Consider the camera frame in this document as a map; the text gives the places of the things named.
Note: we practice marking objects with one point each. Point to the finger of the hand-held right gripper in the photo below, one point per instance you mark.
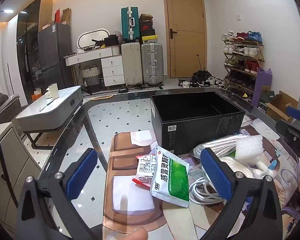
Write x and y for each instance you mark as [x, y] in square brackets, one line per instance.
[292, 132]
[298, 115]

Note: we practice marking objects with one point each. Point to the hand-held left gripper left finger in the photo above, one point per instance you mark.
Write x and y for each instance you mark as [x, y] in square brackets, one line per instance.
[81, 176]

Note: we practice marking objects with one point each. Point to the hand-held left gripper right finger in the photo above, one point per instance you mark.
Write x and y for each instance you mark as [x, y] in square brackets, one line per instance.
[216, 176]

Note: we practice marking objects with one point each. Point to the white foam block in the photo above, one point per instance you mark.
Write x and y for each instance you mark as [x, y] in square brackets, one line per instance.
[248, 147]

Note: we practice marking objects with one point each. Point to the white plush toy blue tip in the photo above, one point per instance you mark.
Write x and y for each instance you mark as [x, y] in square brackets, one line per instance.
[266, 168]

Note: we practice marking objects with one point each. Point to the green white medicine packet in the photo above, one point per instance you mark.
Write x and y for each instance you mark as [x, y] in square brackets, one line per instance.
[171, 180]

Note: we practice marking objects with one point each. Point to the black cardboard box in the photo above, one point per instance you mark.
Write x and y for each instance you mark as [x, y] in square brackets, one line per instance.
[200, 127]

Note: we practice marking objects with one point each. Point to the red white packet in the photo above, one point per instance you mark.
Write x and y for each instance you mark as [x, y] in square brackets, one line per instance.
[145, 171]

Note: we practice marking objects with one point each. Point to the person's left hand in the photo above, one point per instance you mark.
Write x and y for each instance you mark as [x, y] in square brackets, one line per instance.
[138, 235]

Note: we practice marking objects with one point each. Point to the open cardboard box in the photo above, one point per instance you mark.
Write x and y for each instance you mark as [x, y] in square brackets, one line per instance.
[281, 106]

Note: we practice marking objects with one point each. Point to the grey low cabinet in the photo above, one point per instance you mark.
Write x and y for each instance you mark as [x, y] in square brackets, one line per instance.
[15, 170]

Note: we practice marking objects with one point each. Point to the white grey coffee table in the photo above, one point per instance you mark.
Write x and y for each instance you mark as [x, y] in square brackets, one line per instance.
[47, 115]

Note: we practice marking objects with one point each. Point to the wooden shoe rack with shoes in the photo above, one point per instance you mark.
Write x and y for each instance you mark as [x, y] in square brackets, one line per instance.
[242, 62]

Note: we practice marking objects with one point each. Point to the white cup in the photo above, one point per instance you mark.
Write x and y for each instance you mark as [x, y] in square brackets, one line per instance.
[53, 91]

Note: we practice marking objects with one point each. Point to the orange tissue box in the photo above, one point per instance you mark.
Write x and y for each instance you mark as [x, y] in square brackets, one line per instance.
[36, 95]

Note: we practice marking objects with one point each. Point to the pile of shoes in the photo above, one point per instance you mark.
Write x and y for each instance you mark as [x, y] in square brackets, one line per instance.
[202, 81]

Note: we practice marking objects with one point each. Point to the woven laundry basket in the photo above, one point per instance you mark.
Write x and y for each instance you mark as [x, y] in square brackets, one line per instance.
[91, 78]

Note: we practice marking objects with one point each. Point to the grey bed dark duvet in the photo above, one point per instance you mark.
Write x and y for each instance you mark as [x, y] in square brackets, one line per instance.
[1, 105]

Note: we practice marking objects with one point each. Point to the white dressing desk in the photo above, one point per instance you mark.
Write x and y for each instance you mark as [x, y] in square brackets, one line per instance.
[110, 67]

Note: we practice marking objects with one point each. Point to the beige suitcase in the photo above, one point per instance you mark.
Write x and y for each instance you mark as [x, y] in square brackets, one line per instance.
[131, 65]

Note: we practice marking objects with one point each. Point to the grey refrigerator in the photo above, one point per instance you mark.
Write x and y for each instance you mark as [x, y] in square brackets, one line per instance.
[53, 52]

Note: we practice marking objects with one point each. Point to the silver suitcase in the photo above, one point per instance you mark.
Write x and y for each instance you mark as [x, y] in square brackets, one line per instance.
[152, 63]

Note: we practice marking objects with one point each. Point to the dark glass wardrobe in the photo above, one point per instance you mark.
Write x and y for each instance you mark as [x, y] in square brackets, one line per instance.
[27, 50]

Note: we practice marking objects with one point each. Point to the black bag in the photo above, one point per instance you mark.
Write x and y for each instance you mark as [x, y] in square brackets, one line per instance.
[111, 40]

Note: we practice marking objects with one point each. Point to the oval white mirror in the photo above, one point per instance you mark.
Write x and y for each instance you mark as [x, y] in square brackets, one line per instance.
[93, 37]

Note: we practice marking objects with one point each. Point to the wooden door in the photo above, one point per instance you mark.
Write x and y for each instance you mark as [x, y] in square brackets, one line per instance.
[187, 30]

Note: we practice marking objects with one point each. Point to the yellow black shoe box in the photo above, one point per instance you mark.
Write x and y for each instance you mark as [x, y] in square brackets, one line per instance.
[150, 39]

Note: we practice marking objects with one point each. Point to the teal suitcase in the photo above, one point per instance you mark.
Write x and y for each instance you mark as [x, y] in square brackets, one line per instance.
[130, 23]

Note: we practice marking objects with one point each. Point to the flat cardboard boxes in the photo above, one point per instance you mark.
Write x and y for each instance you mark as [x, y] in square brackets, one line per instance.
[66, 16]

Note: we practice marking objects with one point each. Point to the black shoe box red logo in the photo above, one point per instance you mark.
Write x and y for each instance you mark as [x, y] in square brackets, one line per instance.
[147, 28]

